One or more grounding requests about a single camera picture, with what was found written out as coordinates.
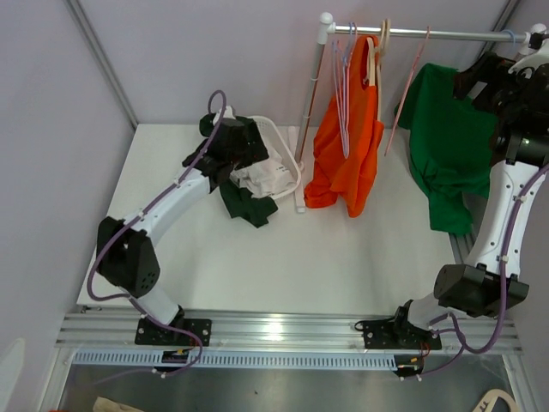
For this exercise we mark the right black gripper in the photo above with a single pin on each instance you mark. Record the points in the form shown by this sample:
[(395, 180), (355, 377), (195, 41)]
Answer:
[(491, 69)]

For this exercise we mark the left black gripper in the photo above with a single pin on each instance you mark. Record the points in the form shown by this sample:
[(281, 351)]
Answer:
[(255, 153)]

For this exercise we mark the dark green pink raglan shirt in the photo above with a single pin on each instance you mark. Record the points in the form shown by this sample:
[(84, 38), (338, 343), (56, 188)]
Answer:
[(250, 192)]

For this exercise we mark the blue wire hanger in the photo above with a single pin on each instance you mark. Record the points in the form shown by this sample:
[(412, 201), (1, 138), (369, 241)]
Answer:
[(515, 38)]

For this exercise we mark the bright green t shirt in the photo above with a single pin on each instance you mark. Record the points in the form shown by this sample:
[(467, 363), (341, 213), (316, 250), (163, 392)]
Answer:
[(449, 152)]

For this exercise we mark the orange t shirt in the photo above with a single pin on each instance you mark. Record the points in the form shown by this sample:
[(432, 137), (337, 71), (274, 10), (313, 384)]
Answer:
[(351, 179)]

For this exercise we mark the beige wooden hanger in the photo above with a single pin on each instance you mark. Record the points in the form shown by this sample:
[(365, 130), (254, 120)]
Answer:
[(376, 50), (491, 397)]

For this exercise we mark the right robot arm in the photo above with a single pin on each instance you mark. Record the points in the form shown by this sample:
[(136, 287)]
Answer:
[(487, 283)]

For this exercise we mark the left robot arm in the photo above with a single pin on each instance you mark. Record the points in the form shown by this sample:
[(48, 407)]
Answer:
[(125, 248)]

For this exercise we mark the white perforated plastic basket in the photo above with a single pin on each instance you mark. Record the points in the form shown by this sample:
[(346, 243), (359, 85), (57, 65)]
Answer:
[(271, 135)]

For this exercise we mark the blue pink empty hangers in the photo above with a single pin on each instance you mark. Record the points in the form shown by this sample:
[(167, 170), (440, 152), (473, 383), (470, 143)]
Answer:
[(341, 61)]

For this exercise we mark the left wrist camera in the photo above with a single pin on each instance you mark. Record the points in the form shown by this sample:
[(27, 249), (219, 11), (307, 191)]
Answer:
[(225, 112)]

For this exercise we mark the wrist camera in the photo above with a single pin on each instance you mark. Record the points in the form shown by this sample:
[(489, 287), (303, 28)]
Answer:
[(225, 112), (534, 51)]

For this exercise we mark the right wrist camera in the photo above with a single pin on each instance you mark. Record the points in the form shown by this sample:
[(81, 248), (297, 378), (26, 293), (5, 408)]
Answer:
[(534, 51)]

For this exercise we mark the pink wire hanger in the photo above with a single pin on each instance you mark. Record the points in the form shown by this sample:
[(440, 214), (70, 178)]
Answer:
[(405, 90)]

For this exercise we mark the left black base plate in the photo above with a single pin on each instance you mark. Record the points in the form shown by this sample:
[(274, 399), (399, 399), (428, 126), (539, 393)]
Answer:
[(150, 334)]

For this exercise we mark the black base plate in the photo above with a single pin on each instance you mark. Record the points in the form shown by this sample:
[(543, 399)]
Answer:
[(150, 334), (390, 334)]

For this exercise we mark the white slotted cable duct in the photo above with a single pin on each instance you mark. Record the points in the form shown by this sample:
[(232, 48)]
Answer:
[(236, 359)]

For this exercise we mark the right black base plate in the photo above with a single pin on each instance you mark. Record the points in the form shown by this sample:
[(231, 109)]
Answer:
[(390, 334)]

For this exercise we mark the aluminium frame rail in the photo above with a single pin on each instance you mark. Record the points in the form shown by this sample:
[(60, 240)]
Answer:
[(115, 327)]

